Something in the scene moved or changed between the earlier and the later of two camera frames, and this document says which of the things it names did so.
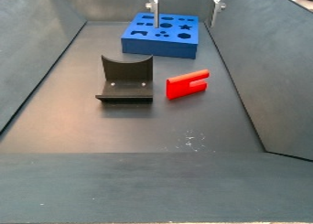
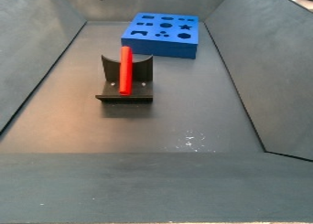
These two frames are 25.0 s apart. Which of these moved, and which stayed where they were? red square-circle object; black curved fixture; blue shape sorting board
Moved: red square-circle object
Stayed: blue shape sorting board; black curved fixture
